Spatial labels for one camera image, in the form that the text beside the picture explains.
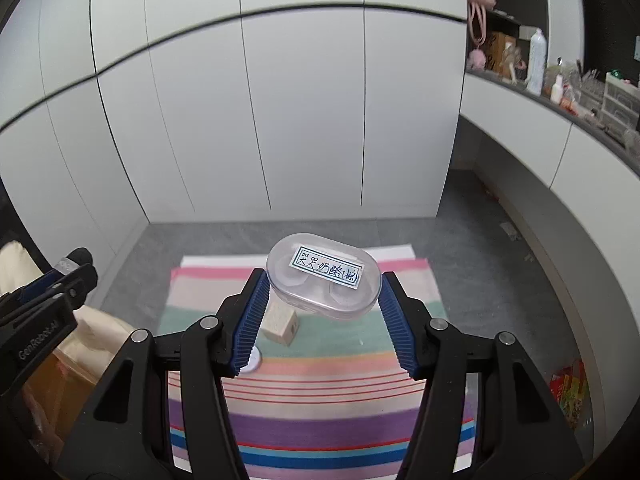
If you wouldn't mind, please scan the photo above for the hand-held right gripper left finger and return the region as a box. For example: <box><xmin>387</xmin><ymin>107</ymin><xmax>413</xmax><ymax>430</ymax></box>
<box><xmin>57</xmin><ymin>267</ymin><xmax>271</xmax><ymax>480</ymax></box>

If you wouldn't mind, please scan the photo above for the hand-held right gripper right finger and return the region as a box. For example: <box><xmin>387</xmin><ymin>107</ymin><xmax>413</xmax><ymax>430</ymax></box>
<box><xmin>377</xmin><ymin>270</ymin><xmax>586</xmax><ymax>480</ymax></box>

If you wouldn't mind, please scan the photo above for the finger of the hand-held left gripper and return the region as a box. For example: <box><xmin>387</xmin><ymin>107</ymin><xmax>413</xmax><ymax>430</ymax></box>
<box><xmin>0</xmin><ymin>247</ymin><xmax>96</xmax><ymax>307</ymax></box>
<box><xmin>0</xmin><ymin>263</ymin><xmax>99</xmax><ymax>325</ymax></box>

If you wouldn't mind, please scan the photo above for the brown cardboard box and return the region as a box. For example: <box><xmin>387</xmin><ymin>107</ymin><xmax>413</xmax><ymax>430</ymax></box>
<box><xmin>22</xmin><ymin>342</ymin><xmax>118</xmax><ymax>443</ymax></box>

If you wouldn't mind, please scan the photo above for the clear plastic case with label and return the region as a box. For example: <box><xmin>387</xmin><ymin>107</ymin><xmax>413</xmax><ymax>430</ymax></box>
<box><xmin>266</xmin><ymin>232</ymin><xmax>383</xmax><ymax>319</ymax></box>

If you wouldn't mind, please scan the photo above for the cream padded armchair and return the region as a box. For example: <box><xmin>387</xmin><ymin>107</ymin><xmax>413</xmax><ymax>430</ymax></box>
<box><xmin>0</xmin><ymin>240</ymin><xmax>146</xmax><ymax>361</ymax></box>

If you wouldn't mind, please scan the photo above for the glass bottle with wooden cap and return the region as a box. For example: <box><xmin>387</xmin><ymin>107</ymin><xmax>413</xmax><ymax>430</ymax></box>
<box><xmin>262</xmin><ymin>305</ymin><xmax>301</xmax><ymax>346</ymax></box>

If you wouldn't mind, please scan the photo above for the striped colourful mat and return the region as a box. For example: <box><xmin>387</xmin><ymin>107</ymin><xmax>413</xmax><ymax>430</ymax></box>
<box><xmin>167</xmin><ymin>242</ymin><xmax>478</xmax><ymax>480</ymax></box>

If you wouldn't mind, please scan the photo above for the red snack packet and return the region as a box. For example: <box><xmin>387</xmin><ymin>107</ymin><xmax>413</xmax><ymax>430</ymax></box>
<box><xmin>550</xmin><ymin>360</ymin><xmax>588</xmax><ymax>428</ymax></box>

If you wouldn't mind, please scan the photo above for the white panel wardrobe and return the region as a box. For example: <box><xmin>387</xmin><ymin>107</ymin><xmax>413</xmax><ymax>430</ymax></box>
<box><xmin>0</xmin><ymin>0</ymin><xmax>468</xmax><ymax>271</ymax></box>

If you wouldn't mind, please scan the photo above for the white curved counter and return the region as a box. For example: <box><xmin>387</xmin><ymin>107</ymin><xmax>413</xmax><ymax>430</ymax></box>
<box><xmin>450</xmin><ymin>67</ymin><xmax>640</xmax><ymax>461</ymax></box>

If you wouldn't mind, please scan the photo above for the small doll figure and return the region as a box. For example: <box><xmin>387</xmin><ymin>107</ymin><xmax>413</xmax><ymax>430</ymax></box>
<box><xmin>502</xmin><ymin>42</ymin><xmax>528</xmax><ymax>83</ymax></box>

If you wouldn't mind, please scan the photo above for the brown paper box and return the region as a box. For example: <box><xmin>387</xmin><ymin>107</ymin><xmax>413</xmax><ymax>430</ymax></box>
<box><xmin>487</xmin><ymin>31</ymin><xmax>518</xmax><ymax>76</ymax></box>

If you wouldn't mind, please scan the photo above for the tall white bottle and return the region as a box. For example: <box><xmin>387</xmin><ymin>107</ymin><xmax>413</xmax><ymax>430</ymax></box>
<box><xmin>526</xmin><ymin>27</ymin><xmax>548</xmax><ymax>96</ymax></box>

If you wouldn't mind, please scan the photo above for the clear acrylic organizer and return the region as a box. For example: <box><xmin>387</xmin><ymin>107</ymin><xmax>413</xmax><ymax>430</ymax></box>
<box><xmin>565</xmin><ymin>62</ymin><xmax>606</xmax><ymax>111</ymax></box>

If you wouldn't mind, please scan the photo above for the pink tote bag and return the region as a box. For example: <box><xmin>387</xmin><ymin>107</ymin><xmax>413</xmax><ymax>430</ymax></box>
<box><xmin>467</xmin><ymin>0</ymin><xmax>493</xmax><ymax>46</ymax></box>

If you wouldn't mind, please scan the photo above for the clear drawer organizer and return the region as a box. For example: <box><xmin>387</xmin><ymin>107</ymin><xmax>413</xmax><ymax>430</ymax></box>
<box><xmin>602</xmin><ymin>71</ymin><xmax>640</xmax><ymax>131</ymax></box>

